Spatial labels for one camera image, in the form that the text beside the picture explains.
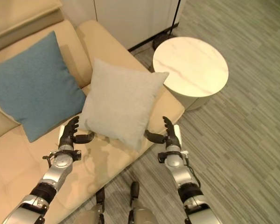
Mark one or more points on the black floor lamp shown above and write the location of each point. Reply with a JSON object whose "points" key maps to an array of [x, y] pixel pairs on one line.
{"points": [[168, 30]]}

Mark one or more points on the white cabinet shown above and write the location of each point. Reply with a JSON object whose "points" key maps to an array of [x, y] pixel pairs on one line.
{"points": [[130, 21]]}

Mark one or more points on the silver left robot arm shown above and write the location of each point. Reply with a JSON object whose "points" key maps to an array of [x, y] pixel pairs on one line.
{"points": [[49, 177]]}

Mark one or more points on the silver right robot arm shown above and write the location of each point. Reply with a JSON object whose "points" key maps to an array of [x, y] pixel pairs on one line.
{"points": [[189, 184]]}

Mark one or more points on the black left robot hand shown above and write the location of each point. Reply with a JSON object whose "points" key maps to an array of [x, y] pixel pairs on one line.
{"points": [[67, 135]]}

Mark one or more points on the round white marble side table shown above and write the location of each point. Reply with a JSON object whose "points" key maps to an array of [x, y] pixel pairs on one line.
{"points": [[191, 70]]}

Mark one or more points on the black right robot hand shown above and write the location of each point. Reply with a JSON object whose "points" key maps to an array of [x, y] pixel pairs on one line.
{"points": [[169, 135]]}

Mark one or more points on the blue square cushion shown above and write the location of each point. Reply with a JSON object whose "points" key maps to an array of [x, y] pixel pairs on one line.
{"points": [[33, 86]]}

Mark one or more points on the beige leather sofa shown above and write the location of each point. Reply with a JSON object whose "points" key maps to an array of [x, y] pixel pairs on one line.
{"points": [[84, 93]]}

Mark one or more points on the silver robot leg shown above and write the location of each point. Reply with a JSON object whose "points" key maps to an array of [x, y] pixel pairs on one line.
{"points": [[95, 207], [137, 205]]}

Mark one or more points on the silver robot left leg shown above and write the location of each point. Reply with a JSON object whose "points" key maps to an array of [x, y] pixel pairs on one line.
{"points": [[95, 207]]}

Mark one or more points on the silver robot right leg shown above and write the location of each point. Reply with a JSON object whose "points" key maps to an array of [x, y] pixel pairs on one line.
{"points": [[137, 205]]}

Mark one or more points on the grey square cushion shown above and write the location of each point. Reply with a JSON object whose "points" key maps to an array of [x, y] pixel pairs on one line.
{"points": [[121, 102]]}

